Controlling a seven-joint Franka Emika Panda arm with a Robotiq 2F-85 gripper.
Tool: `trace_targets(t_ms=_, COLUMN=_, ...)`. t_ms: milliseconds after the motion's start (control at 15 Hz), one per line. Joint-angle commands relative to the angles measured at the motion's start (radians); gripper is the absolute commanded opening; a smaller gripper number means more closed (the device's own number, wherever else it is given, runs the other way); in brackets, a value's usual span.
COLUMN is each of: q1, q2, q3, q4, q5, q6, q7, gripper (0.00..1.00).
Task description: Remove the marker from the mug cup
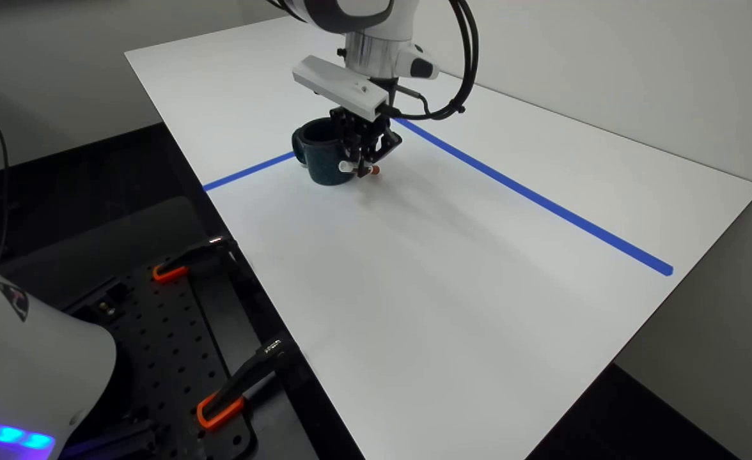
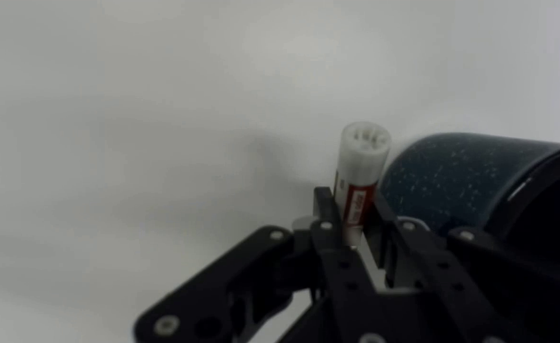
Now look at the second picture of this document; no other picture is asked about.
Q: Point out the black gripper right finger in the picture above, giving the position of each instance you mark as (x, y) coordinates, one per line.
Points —
(515, 292)

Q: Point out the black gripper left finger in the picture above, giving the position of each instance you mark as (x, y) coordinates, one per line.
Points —
(249, 273)

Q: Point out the red Expo marker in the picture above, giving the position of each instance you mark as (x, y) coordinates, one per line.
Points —
(363, 153)

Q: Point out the dark speckled mug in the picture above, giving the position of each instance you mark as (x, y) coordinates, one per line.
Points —
(458, 178)

